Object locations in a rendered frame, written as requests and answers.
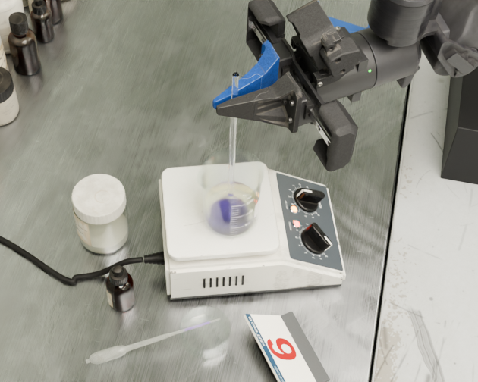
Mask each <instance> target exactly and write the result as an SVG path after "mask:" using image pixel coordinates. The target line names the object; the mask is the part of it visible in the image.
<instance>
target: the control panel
mask: <svg viewBox="0 0 478 382"><path fill-rule="evenodd" d="M276 177H277V182H278V191H279V195H280V200H281V209H282V214H283V218H284V223H285V232H286V237H287V241H288V250H289V255H290V257H291V258H292V259H294V260H298V261H303V262H306V263H310V264H314V265H319V266H323V267H326V268H332V269H335V270H339V271H343V266H342V263H341V256H340V252H339V248H338V241H337V236H336V232H335V226H334V222H333V218H332V211H331V207H330V203H329V196H328V193H327V189H326V186H321V185H318V184H315V183H311V182H308V181H305V180H300V179H297V178H294V177H290V176H287V175H284V174H280V173H276ZM299 188H306V189H314V190H318V191H322V192H324V194H325V198H324V199H322V200H321V201H320V202H319V203H318V208H317V209H316V210H315V211H314V212H306V211H304V210H302V209H301V208H300V207H299V206H298V205H297V203H296V202H295V200H294V192H295V191H296V190H297V189H299ZM292 206H295V207H296V208H297V212H294V211H292V210H291V207H292ZM294 221H298V222H299V223H300V226H299V227H296V226H295V225H294ZM312 223H317V224H318V226H319V227H320V228H321V229H322V231H323V232H324V233H325V235H326V236H327V237H328V238H329V239H330V240H331V242H332V246H330V247H329V248H328V249H327V250H325V251H324V252H323V253H321V254H314V253H312V252H311V251H309V250H308V249H307V248H306V247H305V245H304V244H303V242H302V239H301V234H302V233H303V231H304V230H306V229H307V228H308V227H309V226H310V225H311V224H312Z"/></svg>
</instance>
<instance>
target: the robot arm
mask: <svg viewBox="0 0 478 382"><path fill-rule="evenodd" d="M286 18H287V19H288V21H289V22H290V23H292V25H293V27H294V29H295V31H296V33H297V35H296V36H292V37H291V46H292V48H293V49H296V51H293V49H292V48H291V47H290V45H289V44H288V42H287V40H286V39H285V21H286V20H285V18H284V17H283V15H282V14H281V12H280V11H279V10H278V8H277V7H276V5H275V3H274V2H273V1H272V0H252V1H249V3H248V10H247V35H246V44H247V45H248V47H249V48H250V50H251V52H252V53H253V55H254V56H255V58H256V60H257V61H258V62H257V64H256V65H255V66H254V67H253V68H252V69H251V70H250V71H249V72H248V73H247V74H245V75H244V76H243V77H242V78H240V79H239V82H238V97H236V98H233V99H232V98H231V91H232V85H231V86H230V87H228V88H227V89H226V90H225V91H224V92H222V93H221V94H220V95H218V96H217V97H216V98H214V99H213V102H212V106H213V108H214V109H216V113H217V115H219V116H225V117H235V118H240V119H246V120H252V121H261V122H264V123H267V124H274V125H277V126H280V127H287V128H288V129H289V130H290V131H291V132H292V133H296V132H297V131H298V127H299V126H302V125H304V124H308V123H311V124H314V125H315V127H316V129H317V130H318V131H319V133H320V134H321V136H322V138H321V139H318V140H317V141H316V143H315V145H314V147H313V150H314V152H315V153H316V155H317V156H318V158H319V160H320V161H321V162H322V164H323V166H324V167H325V169H326V170H327V171H336V170H338V169H340V168H343V167H344V166H345V165H346V164H348V163H349V162H350V160H351V158H352V155H353V150H354V144H355V140H356V137H357V130H358V126H357V125H356V123H355V122H354V120H353V119H352V117H351V116H350V115H349V113H348V112H347V110H346V108H345V107H344V106H343V105H342V104H341V103H340V102H339V101H338V100H337V99H341V98H344V97H346V96H347V97H348V98H349V100H350V101H351V103H352V102H356V101H359V100H360V97H361V93H362V91H364V90H367V89H371V88H373V87H376V86H380V85H382V84H385V83H389V82H391V81H394V80H397V82H398V84H399V85H400V87H401V88H405V87H407V86H408V85H409V84H410V83H411V81H412V79H413V77H414V74H415V73H416V72H417V71H418V70H419V69H420V66H419V63H420V59H421V55H422V51H423V54H424V55H425V56H426V59H427V60H428V62H429V63H430V65H431V67H432V69H433V70H434V72H435V73H437V74H438V75H442V76H448V75H450V76H451V77H462V76H464V75H467V74H468V73H470V72H472V71H473V70H475V69H476V68H477V67H478V0H371V2H370V6H369V10H368V13H367V21H368V24H369V26H370V27H369V28H366V29H364V30H359V31H357V32H354V33H349V32H348V31H347V29H346V28H345V27H339V26H336V27H334V26H333V24H332V22H331V21H330V20H329V18H328V16H327V14H326V13H325V12H324V10H323V9H322V6H321V5H320V3H319V2H318V1H317V0H312V1H311V2H308V3H306V4H305V5H303V6H302V7H300V8H298V9H297V10H295V11H292V12H291V13H290V14H287V15H286ZM421 50H422V51H421Z"/></svg>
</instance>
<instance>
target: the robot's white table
mask: <svg viewBox="0 0 478 382"><path fill-rule="evenodd" d="M421 51H422V50H421ZM419 66H420V69H419V70H418V71H417V72H416V73H415V74H414V77H413V79H412V81H411V83H410V84H409V85H408V90H407V101H406V107H405V113H404V124H403V130H402V136H401V147H400V152H399V159H398V169H397V175H396V181H395V192H394V198H393V204H392V215H391V221H390V227H389V233H388V244H387V249H386V256H385V267H384V272H383V278H382V289H381V296H380V301H379V312H378V318H377V324H376V335H375V341H374V347H373V357H372V364H371V369H370V381H369V382H478V185H477V184H472V183H465V182H460V181H456V180H448V179H443V178H441V171H442V156H443V149H444V141H445V125H446V117H447V110H448V95H449V86H450V79H451V76H450V75H448V76H442V75H438V74H437V73H435V72H434V70H433V69H432V67H431V65H430V63H429V62H428V60H427V59H426V56H425V55H424V54H423V51H422V55H421V59H420V63H419Z"/></svg>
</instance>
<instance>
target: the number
mask: <svg viewBox="0 0 478 382"><path fill-rule="evenodd" d="M251 317H252V319H253V320H254V322H255V324H256V326H257V328H258V330H259V332H260V334H261V335H262V337H263V339H264V341H265V343H266V345H267V347H268V349H269V351H270V352H271V354H272V357H273V358H274V360H275V362H276V364H277V366H278V368H279V370H280V372H281V374H282V376H283V377H284V379H285V381H286V382H313V380H312V378H311V377H310V375H309V373H308V371H307V369H306V368H305V366H304V364H303V362H302V361H301V359H300V356H299V355H298V353H297V351H296V349H295V348H294V345H293V344H292V342H291V340H290V338H289V336H288V335H287V333H286V331H285V329H284V328H283V326H282V324H281V322H280V320H279V319H278V317H262V316H251Z"/></svg>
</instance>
